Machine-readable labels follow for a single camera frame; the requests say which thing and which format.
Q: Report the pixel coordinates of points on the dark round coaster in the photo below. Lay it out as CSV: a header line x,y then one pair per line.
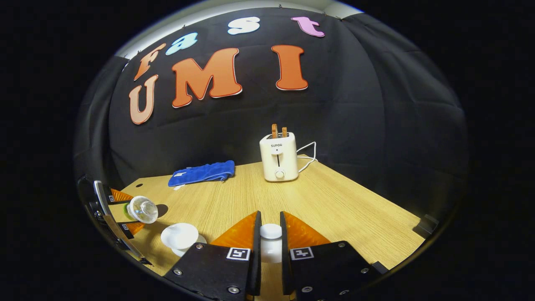
x,y
163,209

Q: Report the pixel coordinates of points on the blue towel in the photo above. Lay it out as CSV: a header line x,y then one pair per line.
x,y
200,172

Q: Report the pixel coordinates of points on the white teacup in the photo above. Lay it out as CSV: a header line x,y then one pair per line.
x,y
179,235

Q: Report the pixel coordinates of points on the white saucer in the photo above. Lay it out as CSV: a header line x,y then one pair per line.
x,y
179,252

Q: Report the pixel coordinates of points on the white toaster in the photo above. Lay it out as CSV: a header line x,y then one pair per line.
x,y
279,161

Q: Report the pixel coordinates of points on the green label water bottle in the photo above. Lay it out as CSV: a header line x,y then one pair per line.
x,y
144,211

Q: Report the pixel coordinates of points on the black block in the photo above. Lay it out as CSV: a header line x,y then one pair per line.
x,y
425,225

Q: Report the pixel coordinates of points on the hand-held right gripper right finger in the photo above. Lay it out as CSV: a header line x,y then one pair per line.
x,y
326,267

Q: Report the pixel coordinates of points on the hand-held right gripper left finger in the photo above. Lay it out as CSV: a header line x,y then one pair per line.
x,y
217,267

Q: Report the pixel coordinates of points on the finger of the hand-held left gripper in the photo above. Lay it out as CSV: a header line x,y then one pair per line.
x,y
133,228
121,195

